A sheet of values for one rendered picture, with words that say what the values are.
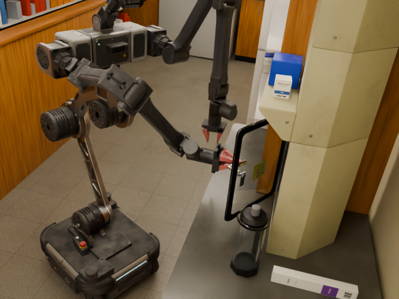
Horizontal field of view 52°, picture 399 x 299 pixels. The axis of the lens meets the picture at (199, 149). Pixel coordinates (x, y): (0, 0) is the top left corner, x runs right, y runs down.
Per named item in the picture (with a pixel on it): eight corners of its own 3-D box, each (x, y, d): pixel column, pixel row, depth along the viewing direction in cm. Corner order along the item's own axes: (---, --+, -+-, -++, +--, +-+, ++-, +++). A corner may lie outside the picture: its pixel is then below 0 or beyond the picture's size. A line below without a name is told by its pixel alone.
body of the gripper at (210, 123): (223, 132, 180) (225, 117, 176) (200, 128, 182) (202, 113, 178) (226, 126, 186) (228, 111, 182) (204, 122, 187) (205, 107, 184)
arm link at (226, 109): (222, 83, 179) (209, 86, 173) (243, 92, 172) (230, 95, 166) (218, 109, 184) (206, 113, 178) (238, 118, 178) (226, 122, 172)
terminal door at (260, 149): (274, 193, 175) (292, 108, 155) (225, 223, 156) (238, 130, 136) (272, 193, 176) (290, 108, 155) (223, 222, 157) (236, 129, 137)
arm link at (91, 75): (119, 58, 120) (98, 85, 118) (152, 88, 127) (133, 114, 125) (80, 57, 158) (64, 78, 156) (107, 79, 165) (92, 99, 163)
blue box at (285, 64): (298, 79, 148) (303, 55, 143) (297, 89, 139) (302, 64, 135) (270, 75, 149) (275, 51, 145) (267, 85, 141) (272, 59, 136)
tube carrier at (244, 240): (263, 258, 147) (273, 211, 137) (257, 280, 138) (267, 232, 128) (234, 250, 150) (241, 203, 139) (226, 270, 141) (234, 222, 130)
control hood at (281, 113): (295, 102, 155) (300, 78, 150) (290, 142, 128) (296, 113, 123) (265, 97, 157) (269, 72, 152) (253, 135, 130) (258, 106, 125)
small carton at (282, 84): (288, 93, 136) (291, 76, 133) (288, 99, 132) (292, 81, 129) (272, 91, 136) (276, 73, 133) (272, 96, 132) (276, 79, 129)
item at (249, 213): (269, 217, 137) (272, 202, 134) (264, 235, 130) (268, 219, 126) (242, 210, 139) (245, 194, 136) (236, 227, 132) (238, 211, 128)
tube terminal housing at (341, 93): (332, 214, 175) (389, 32, 135) (335, 269, 147) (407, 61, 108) (274, 201, 179) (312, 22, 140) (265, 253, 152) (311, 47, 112)
